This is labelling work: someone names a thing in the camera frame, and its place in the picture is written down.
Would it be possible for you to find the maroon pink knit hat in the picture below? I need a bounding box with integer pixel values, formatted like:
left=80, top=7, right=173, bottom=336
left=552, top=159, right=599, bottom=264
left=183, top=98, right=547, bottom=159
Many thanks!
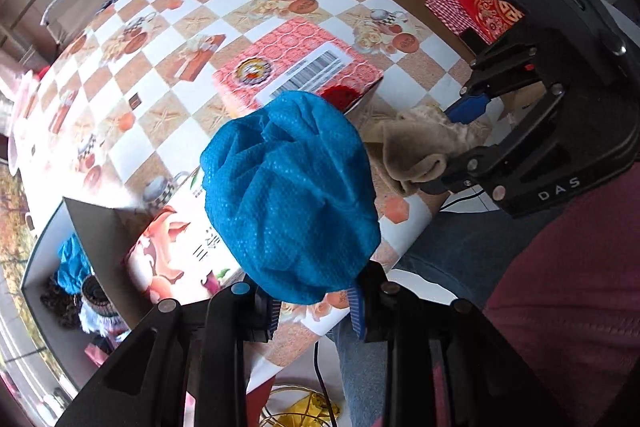
left=84, top=331, right=129, bottom=367

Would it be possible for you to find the beige knitted sock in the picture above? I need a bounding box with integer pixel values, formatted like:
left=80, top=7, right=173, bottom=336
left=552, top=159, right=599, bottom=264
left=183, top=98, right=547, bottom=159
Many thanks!
left=359, top=103, right=492, bottom=197

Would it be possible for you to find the blue mesh cloth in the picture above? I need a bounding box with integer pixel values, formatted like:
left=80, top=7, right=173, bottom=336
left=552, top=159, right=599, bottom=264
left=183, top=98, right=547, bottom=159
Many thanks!
left=54, top=233, right=93, bottom=295
left=200, top=91, right=381, bottom=306

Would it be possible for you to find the maroon sleeve forearm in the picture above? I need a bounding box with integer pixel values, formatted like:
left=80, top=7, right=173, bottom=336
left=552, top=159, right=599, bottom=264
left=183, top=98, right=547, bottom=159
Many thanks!
left=484, top=167, right=639, bottom=426

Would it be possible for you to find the blue white fluffy cloth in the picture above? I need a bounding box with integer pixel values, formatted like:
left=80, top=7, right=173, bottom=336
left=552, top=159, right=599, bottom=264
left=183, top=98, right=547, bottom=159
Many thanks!
left=78, top=303, right=129, bottom=338

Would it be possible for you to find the red patterned cushion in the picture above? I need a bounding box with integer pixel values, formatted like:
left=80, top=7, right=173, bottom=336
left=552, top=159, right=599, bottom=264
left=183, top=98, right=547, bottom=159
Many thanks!
left=457, top=0, right=524, bottom=43

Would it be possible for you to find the red checkered cloth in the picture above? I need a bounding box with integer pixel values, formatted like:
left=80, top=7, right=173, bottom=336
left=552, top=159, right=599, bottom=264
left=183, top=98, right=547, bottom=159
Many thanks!
left=424, top=0, right=495, bottom=44

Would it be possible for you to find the leopard print scrunchie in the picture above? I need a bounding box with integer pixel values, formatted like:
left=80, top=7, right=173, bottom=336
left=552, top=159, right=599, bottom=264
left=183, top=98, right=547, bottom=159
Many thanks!
left=40, top=279, right=81, bottom=331

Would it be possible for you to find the brown wooden chair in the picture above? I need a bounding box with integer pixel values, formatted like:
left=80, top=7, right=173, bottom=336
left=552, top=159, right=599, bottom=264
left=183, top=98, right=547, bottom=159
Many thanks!
left=394, top=0, right=490, bottom=63

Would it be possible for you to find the person's jeans leg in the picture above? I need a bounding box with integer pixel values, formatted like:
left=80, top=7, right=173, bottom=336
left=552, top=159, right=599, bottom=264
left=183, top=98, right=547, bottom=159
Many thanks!
left=328, top=211, right=522, bottom=426

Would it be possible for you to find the grey open storage box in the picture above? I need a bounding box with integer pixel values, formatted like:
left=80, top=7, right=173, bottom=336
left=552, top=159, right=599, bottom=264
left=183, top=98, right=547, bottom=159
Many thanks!
left=21, top=197, right=151, bottom=389

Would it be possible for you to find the pink patterned carton box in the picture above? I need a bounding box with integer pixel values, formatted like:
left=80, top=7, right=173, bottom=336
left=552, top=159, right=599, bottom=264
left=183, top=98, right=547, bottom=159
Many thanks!
left=213, top=17, right=383, bottom=117

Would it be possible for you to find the yellow bag with wire basket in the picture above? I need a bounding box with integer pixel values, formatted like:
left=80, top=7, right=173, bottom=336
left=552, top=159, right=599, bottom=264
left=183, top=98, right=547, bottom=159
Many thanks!
left=259, top=385, right=343, bottom=427

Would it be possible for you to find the black cable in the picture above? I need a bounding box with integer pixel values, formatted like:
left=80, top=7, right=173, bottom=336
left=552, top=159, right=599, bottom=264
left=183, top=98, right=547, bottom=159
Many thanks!
left=311, top=339, right=342, bottom=427

